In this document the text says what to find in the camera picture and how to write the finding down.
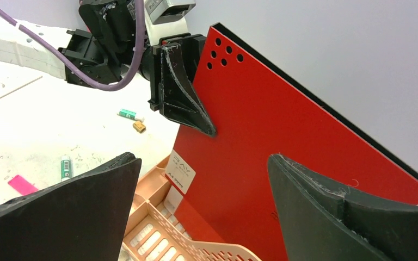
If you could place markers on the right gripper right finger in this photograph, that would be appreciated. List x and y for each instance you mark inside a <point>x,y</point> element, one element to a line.
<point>323,219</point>

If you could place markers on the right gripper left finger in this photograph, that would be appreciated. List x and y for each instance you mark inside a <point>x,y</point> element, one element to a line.
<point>82,218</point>

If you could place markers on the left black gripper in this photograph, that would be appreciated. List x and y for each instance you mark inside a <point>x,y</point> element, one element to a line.
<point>171,69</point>

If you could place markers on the orange plastic file organizer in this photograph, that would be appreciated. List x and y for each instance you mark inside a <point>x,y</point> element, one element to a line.
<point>153,233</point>

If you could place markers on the thick red binder folder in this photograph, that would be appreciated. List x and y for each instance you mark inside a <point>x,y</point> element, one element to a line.
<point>221,188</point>

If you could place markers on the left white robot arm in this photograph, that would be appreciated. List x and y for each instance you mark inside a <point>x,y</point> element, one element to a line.
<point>123,39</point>

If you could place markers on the small brown block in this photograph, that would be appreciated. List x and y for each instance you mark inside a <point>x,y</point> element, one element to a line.
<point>139,126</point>

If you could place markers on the green white glue stick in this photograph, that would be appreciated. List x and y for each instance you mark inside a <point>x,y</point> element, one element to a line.
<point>66,168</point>

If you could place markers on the pink highlighter marker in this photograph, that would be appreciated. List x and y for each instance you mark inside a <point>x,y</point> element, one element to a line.
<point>22,186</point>

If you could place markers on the white plastic ruler piece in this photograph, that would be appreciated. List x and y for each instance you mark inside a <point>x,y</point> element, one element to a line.
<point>11,84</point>

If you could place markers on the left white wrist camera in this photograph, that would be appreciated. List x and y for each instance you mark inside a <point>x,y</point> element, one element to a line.
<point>164,18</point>

